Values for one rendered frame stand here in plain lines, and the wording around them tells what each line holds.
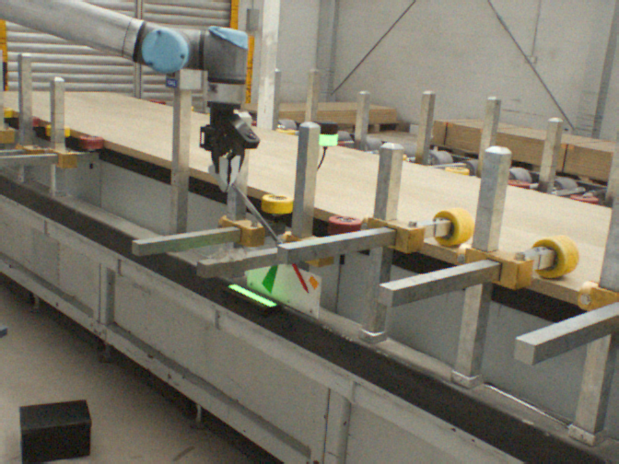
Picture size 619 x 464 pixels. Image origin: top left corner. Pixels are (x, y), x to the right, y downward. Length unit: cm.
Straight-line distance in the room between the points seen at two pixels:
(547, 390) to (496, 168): 52
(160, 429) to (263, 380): 48
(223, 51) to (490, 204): 73
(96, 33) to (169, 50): 15
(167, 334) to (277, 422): 61
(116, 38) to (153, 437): 144
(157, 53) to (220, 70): 19
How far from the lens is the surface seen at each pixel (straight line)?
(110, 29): 175
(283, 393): 240
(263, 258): 172
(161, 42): 172
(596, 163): 801
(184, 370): 280
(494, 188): 146
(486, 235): 148
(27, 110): 307
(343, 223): 185
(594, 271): 175
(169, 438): 274
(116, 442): 273
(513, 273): 145
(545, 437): 148
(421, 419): 171
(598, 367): 142
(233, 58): 186
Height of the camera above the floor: 135
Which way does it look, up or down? 15 degrees down
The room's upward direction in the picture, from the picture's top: 5 degrees clockwise
